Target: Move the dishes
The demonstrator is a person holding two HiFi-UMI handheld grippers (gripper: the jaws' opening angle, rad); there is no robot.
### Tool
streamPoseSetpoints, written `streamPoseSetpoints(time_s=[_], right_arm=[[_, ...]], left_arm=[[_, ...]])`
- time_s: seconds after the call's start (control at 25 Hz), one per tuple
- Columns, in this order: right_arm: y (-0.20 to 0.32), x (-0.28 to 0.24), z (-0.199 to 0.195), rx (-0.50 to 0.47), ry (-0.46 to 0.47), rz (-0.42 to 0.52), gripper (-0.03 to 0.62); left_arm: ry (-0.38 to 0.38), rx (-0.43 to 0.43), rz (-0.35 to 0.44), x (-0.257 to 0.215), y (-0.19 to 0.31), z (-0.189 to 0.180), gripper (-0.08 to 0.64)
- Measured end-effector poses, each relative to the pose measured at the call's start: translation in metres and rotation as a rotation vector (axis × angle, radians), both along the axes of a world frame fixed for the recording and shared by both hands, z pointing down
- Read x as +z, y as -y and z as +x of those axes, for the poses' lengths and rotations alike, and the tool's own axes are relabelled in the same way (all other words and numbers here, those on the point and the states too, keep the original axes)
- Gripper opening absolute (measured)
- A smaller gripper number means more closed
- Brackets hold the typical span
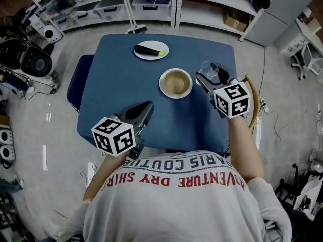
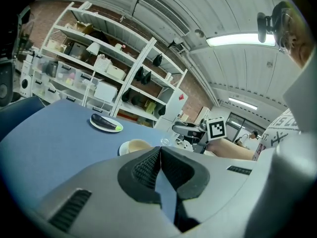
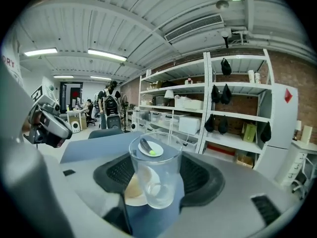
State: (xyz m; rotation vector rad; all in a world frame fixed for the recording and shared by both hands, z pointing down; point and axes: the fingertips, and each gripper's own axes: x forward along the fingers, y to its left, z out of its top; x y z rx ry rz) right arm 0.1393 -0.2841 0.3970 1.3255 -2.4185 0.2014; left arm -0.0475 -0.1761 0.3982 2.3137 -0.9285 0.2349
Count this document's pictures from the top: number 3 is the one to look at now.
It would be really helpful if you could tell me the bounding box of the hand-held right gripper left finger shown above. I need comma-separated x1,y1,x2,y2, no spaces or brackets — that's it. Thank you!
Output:
0,139,134,238

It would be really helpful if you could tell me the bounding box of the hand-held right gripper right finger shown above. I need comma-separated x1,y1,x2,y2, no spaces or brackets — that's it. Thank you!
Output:
158,152,305,238

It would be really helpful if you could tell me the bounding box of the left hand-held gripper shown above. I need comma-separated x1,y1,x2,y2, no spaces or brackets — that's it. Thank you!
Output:
23,77,73,148

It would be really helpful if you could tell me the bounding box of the tan bowl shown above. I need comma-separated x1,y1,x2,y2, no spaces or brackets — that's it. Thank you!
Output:
123,166,162,200

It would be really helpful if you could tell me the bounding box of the clear drinking glass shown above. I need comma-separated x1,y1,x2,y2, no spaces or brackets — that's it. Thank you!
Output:
128,132,184,210

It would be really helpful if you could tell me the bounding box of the white round speaker device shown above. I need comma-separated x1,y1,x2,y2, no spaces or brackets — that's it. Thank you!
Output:
70,119,82,134

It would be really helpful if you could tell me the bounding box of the cardboard box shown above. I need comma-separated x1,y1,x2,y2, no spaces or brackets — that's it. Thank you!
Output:
236,153,255,169

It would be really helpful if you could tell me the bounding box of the blue padded chair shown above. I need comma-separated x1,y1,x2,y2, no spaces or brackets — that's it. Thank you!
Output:
88,128,125,140

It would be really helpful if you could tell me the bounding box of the black and white machine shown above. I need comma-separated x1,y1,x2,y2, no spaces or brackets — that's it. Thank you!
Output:
102,92,123,130

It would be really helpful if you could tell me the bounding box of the white shelf unit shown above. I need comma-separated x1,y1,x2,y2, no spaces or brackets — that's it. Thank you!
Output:
198,48,276,170
138,52,208,154

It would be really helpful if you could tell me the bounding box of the standing fan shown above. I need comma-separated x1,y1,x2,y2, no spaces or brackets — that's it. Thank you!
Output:
120,94,131,134

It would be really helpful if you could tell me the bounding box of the white office chair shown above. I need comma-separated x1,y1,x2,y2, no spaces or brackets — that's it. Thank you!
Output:
290,154,313,201

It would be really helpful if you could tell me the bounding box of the green box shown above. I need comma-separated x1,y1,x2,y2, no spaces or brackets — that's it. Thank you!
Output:
241,122,258,143

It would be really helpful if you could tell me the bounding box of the dark purple eggplant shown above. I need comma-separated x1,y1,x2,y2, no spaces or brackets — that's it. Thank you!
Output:
139,138,158,156

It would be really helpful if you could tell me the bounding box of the white desk with drawers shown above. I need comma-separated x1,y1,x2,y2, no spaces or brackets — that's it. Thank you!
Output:
274,138,317,191

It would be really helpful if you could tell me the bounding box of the white appliance box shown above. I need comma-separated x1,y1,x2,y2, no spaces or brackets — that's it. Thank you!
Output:
178,116,202,136

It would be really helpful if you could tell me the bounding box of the white refrigerator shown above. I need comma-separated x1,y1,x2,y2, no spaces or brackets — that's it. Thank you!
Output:
257,82,300,186

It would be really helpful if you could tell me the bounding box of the row of clear storage bins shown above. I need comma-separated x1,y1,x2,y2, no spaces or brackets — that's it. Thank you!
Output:
132,109,202,146

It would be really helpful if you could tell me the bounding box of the cream desk box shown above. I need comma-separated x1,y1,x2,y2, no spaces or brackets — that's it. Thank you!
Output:
300,124,314,145

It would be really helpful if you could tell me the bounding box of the group of hanging black bags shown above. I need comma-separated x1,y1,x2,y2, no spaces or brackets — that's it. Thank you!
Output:
204,57,272,144

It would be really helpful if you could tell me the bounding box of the white table lamp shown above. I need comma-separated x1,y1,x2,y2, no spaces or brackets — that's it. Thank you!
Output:
163,89,174,107

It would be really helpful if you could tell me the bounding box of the ceiling air vent grille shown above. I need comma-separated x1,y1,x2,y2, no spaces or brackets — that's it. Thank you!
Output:
164,13,225,43

